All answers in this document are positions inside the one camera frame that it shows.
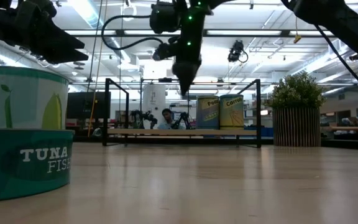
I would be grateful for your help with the teal tuna fish can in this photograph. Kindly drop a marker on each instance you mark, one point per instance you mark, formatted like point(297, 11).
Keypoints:
point(17, 168)

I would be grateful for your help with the yellow carrots can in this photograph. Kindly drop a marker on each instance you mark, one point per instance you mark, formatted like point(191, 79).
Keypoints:
point(231, 116)

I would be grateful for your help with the person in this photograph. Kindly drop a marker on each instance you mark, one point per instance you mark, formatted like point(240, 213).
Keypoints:
point(167, 115)

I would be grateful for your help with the black monitor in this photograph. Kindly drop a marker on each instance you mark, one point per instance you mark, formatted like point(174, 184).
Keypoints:
point(82, 105)

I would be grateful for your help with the blue and yellow peas can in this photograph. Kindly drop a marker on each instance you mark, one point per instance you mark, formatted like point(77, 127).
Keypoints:
point(208, 116)

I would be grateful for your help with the white cylindrical tank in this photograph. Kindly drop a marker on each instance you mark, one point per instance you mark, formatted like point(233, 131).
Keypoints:
point(154, 99)

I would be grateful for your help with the yellow hanging tag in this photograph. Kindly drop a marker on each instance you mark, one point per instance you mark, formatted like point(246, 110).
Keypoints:
point(297, 39)

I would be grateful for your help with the black background robot arm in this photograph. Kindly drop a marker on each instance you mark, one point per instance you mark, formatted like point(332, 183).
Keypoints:
point(143, 116)
point(183, 117)

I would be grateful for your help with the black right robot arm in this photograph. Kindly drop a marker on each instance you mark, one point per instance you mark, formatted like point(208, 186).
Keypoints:
point(337, 18)

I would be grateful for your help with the overhead LED light bar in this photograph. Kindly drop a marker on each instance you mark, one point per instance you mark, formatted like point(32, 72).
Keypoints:
point(244, 32)

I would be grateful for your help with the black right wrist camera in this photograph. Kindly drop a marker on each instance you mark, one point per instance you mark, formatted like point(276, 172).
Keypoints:
point(163, 51)

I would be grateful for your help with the wooden background table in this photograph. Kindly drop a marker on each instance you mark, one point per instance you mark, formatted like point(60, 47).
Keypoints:
point(353, 128)

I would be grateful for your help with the white vegetable print can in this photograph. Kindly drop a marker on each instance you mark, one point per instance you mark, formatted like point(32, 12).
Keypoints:
point(26, 102)

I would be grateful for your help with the black overhead camera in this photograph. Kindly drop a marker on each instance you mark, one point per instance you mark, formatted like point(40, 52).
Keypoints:
point(235, 51)

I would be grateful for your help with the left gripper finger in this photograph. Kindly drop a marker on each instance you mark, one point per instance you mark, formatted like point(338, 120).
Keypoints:
point(62, 42)
point(61, 58)

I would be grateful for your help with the potted plant in ribbed pot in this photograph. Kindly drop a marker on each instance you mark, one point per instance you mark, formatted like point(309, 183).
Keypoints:
point(295, 124)

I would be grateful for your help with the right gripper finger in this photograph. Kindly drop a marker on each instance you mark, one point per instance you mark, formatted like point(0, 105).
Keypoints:
point(186, 77)

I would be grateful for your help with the blue storage bin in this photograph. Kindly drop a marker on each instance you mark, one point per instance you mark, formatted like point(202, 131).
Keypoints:
point(266, 131)

